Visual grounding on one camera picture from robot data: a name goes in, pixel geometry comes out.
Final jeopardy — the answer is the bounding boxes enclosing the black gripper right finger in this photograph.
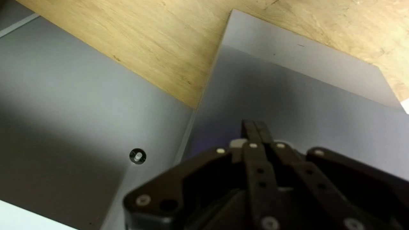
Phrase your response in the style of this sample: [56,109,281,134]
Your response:
[255,123,409,230]

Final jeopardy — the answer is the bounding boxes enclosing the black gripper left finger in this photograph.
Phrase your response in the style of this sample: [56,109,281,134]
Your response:
[123,122,286,230]

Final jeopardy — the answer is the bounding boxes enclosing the grey drawer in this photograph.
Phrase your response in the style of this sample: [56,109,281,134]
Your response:
[102,10,409,230]

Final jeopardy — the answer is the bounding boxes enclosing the wooden cabinet with grey front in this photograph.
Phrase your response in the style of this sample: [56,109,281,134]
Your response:
[0,0,409,230]

